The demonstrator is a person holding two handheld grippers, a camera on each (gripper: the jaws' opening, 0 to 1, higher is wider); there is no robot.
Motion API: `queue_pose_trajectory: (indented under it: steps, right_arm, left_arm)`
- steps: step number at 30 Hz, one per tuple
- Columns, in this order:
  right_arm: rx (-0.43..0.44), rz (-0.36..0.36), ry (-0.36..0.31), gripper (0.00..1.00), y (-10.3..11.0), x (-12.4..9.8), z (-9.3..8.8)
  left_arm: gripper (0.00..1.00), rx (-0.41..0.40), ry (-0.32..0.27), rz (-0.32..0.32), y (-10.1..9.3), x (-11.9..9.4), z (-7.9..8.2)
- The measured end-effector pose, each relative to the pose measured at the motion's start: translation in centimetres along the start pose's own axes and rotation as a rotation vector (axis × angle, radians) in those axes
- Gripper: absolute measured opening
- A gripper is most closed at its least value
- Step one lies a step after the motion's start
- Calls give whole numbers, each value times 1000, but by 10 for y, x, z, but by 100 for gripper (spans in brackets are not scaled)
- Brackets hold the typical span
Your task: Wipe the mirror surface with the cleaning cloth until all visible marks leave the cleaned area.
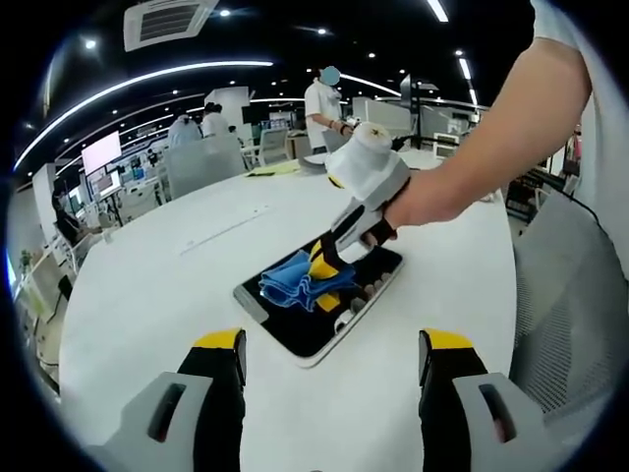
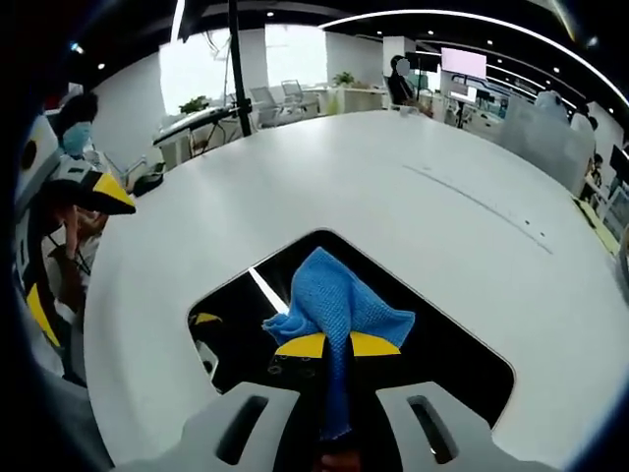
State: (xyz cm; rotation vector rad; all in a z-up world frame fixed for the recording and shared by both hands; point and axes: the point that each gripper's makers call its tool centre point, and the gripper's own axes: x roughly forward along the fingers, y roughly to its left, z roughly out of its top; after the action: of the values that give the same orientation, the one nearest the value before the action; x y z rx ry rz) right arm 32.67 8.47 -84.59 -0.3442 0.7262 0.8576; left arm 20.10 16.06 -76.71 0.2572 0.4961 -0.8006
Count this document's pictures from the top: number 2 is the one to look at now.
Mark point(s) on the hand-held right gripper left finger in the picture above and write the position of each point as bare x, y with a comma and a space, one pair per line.
245, 418

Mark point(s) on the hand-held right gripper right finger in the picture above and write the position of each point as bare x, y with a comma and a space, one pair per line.
432, 418

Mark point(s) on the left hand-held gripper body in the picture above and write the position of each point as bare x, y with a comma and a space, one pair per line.
44, 162

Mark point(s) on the blue cleaning cloth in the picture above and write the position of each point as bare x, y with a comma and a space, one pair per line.
334, 300

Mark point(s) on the person's right hand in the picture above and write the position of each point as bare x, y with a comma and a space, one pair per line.
339, 459

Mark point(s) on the small black device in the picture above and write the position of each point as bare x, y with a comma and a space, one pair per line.
147, 184

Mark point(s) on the green potted plant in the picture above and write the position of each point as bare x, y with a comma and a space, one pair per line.
194, 104
344, 78

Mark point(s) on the yellow-green paper sheet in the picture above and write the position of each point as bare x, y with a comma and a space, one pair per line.
594, 221

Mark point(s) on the pink wall screen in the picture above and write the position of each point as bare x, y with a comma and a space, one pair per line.
463, 63

